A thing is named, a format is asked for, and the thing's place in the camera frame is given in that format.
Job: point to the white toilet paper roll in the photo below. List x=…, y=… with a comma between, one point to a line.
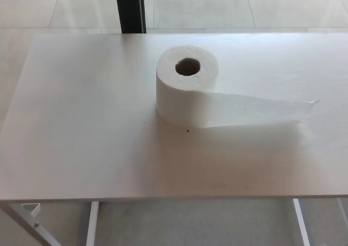
x=174, y=99

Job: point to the grey slanted table leg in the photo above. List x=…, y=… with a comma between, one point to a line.
x=24, y=224

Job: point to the dark door frame post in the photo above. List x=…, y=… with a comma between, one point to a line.
x=127, y=9

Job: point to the white table frame bar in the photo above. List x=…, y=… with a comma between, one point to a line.
x=92, y=224
x=301, y=224

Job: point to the white table leg bracket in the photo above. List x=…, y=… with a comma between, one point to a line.
x=31, y=208

